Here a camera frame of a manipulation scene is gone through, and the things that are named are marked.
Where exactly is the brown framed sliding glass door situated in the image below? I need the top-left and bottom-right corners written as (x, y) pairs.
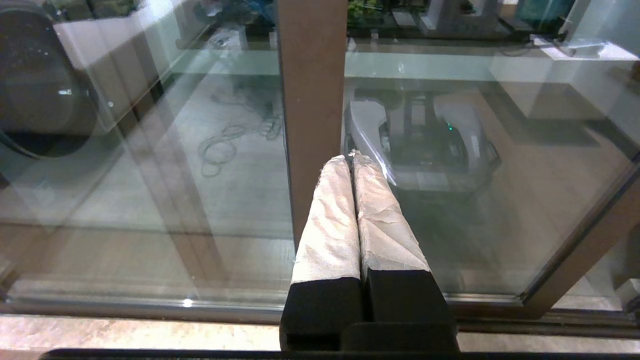
top-left (344, 0), bottom-right (640, 322)

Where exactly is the grey metal rail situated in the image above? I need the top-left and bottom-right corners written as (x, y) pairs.
top-left (0, 294), bottom-right (640, 352)

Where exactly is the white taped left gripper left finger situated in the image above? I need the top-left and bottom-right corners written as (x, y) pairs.
top-left (279, 154), bottom-right (364, 352)

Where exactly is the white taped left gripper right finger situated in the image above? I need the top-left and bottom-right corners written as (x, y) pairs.
top-left (349, 149), bottom-right (459, 352)

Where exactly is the beige sofa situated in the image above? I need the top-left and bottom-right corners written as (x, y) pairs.
top-left (54, 0), bottom-right (201, 137)

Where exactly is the brown framed fixed glass panel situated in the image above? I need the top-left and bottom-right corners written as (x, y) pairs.
top-left (0, 0), bottom-right (349, 322)

